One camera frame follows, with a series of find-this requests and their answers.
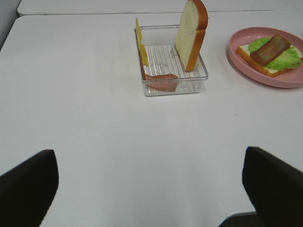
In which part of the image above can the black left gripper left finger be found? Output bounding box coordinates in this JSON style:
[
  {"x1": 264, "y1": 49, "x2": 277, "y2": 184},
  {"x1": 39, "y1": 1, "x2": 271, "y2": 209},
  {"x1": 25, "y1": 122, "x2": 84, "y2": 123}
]
[{"x1": 0, "y1": 150, "x2": 59, "y2": 227}]

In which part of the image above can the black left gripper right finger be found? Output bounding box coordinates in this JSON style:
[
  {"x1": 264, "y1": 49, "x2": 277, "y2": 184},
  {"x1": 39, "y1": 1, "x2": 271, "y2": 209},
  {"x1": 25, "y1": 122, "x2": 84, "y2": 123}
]
[{"x1": 242, "y1": 147, "x2": 303, "y2": 227}]

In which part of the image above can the green lettuce leaf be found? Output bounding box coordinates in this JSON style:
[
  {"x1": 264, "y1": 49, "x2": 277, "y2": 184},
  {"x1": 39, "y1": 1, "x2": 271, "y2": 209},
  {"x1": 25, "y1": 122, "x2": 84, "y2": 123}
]
[{"x1": 243, "y1": 37, "x2": 303, "y2": 70}]

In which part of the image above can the bacon strip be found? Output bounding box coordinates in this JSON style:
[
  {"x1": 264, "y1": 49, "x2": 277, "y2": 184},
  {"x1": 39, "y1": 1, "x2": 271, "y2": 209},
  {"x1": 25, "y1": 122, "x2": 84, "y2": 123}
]
[
  {"x1": 139, "y1": 51, "x2": 178, "y2": 92},
  {"x1": 250, "y1": 35, "x2": 291, "y2": 66}
]

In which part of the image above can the bread slice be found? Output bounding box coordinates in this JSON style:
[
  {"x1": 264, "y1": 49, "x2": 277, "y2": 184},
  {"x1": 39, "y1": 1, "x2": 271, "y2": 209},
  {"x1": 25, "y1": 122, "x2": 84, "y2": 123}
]
[
  {"x1": 174, "y1": 0, "x2": 208, "y2": 71},
  {"x1": 236, "y1": 45, "x2": 293, "y2": 78}
]

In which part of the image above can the pink round plate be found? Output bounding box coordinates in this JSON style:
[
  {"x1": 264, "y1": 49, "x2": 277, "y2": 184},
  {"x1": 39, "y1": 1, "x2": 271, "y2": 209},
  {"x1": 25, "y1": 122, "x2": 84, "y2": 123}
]
[{"x1": 228, "y1": 26, "x2": 303, "y2": 88}]

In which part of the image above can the yellow cheese slice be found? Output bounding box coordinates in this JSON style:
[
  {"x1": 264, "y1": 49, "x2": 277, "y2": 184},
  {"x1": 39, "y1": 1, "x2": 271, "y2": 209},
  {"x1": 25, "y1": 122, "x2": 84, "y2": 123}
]
[{"x1": 135, "y1": 18, "x2": 150, "y2": 67}]

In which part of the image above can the clear left plastic tray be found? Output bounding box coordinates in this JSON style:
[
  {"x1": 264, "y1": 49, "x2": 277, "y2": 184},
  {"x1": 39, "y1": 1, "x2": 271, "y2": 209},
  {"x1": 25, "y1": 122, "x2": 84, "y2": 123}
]
[{"x1": 141, "y1": 25, "x2": 209, "y2": 96}]

